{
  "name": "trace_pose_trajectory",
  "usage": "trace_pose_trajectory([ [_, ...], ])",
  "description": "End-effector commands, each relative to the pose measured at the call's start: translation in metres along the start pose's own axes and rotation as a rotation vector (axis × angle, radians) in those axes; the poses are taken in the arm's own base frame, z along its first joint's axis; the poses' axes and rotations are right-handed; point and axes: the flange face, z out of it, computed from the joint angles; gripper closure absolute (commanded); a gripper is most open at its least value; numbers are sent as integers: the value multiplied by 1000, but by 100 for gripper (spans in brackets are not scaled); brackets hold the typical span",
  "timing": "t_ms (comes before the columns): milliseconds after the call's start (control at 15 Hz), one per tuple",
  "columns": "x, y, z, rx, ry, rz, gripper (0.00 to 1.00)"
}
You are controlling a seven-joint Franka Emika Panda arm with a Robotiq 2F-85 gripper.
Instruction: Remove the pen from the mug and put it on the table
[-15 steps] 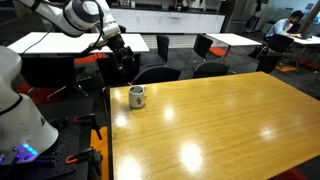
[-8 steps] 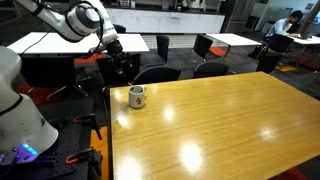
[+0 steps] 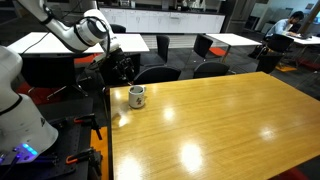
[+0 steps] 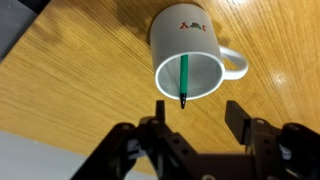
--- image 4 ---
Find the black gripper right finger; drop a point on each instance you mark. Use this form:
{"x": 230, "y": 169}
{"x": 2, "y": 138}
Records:
{"x": 237, "y": 120}

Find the grey cabinet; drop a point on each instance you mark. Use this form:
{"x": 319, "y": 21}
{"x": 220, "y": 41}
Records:
{"x": 15, "y": 18}

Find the white ceramic mug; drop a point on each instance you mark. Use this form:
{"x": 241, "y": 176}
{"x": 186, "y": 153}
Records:
{"x": 187, "y": 29}

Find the green pen with black tip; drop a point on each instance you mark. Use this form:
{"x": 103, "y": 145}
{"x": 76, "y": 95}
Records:
{"x": 183, "y": 80}

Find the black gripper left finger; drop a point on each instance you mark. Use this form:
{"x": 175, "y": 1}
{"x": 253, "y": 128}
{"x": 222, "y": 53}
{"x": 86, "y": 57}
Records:
{"x": 160, "y": 110}

